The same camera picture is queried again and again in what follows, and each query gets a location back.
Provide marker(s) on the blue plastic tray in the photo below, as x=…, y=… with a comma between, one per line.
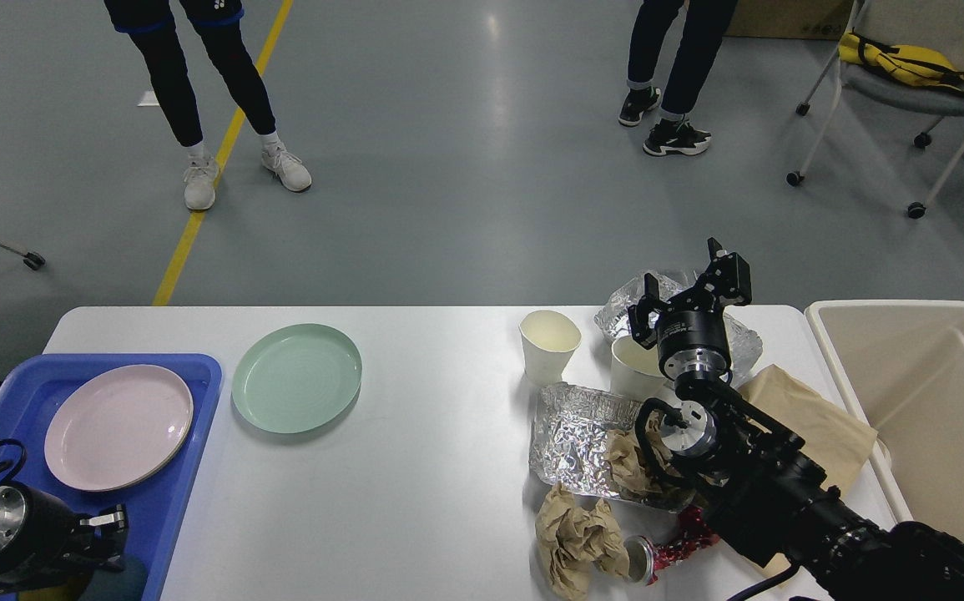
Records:
x=35, y=390

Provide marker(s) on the cardboard box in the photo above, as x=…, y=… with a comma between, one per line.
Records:
x=790, y=19

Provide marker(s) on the person in dark jeans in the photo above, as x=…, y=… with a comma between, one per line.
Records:
x=706, y=23

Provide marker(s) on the yellow bag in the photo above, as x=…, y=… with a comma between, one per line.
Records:
x=909, y=65

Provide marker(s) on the grey caster leg at left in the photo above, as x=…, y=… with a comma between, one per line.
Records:
x=32, y=259

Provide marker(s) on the person in black leggings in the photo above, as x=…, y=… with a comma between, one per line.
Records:
x=152, y=29

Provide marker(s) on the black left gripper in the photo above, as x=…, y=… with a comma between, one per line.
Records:
x=37, y=546

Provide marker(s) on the pink plate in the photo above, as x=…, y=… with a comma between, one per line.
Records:
x=119, y=428

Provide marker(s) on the crumpled brown paper ball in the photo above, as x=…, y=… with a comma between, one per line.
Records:
x=573, y=541

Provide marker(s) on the crumpled brown paper in tray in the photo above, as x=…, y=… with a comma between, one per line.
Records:
x=628, y=469

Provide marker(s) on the green plate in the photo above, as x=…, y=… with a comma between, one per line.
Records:
x=297, y=378

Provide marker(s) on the white paper cup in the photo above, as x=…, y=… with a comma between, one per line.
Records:
x=549, y=339

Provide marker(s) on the flat brown paper bag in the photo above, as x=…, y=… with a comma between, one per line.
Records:
x=836, y=440

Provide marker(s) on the teal mug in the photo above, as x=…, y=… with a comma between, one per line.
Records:
x=98, y=584

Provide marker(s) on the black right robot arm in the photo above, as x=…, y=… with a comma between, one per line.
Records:
x=763, y=495

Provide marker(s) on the beige plastic bin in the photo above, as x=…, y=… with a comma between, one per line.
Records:
x=899, y=366

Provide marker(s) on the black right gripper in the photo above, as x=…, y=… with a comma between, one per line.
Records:
x=693, y=340

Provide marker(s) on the crumpled foil sheet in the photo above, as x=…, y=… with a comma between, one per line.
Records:
x=745, y=345

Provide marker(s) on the crushed red can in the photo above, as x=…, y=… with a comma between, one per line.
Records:
x=647, y=559

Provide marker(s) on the white paper bowl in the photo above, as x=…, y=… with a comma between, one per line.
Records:
x=635, y=373

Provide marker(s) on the aluminium foil tray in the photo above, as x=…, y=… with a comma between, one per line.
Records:
x=568, y=441

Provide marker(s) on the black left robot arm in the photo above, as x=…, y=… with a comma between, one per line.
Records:
x=98, y=551

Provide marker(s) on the grey wheeled chair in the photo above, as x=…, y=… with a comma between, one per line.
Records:
x=938, y=25

